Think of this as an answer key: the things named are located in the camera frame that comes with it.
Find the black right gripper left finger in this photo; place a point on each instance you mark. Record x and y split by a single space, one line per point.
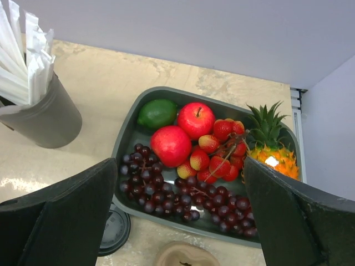
62 224

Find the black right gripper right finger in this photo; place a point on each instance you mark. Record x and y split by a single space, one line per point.
297 223

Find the black coffee cup lid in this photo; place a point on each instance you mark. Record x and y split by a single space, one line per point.
116 232

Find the small orange pineapple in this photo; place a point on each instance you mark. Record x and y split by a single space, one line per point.
265 143

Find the grey straw holder cup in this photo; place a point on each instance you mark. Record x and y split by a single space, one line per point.
51 123

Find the dark purple grape bunch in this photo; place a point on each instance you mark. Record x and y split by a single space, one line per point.
187 199

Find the brown pulp cup carrier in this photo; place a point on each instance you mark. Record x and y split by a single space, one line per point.
181 253

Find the red apple front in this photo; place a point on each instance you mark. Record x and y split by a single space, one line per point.
172 145

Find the grey fruit tray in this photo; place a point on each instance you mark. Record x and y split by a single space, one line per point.
131 134

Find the red apple with stem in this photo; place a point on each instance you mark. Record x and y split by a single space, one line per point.
196 119

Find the green lime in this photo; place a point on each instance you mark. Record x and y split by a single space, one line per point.
157 113

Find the white wrapped straws bundle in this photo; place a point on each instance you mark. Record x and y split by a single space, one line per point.
27 64

